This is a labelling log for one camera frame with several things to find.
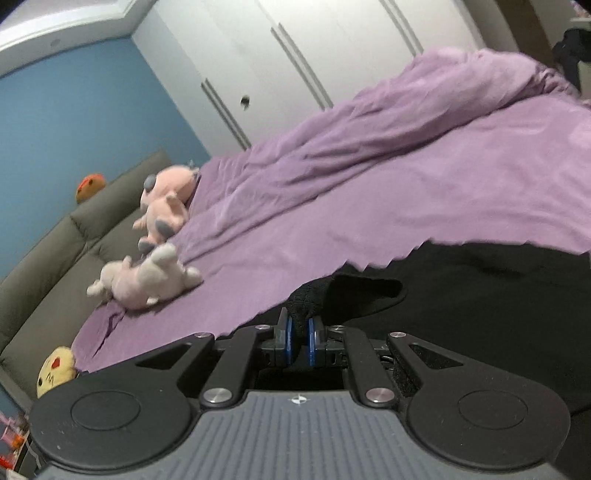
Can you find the black long-sleeve sweater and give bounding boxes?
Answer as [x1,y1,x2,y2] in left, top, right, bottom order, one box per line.
[249,241,590,415]

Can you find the dark clothes on chair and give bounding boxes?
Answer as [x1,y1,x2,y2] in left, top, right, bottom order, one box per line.
[552,29,591,90]

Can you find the white plush toy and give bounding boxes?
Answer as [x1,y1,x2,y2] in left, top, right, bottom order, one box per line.
[86,243,204,311]

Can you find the pink plush toy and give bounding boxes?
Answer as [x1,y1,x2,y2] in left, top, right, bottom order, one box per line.
[132,165,200,255]

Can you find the yellow plush toy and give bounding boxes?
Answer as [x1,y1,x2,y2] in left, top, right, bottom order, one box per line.
[36,346,78,398]

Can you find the grey padded headboard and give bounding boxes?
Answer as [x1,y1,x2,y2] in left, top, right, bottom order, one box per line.
[1,150,171,409]

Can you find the purple bed blanket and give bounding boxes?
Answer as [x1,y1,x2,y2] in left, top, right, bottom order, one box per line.
[72,47,590,372]

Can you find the orange plush toy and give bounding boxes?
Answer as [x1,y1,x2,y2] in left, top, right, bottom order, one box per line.
[75,173,107,205]

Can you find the white wardrobe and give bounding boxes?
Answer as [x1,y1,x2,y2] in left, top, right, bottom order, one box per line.
[132,0,484,156]

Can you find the brown door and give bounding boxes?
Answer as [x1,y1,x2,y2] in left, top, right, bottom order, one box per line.
[497,0,557,67]

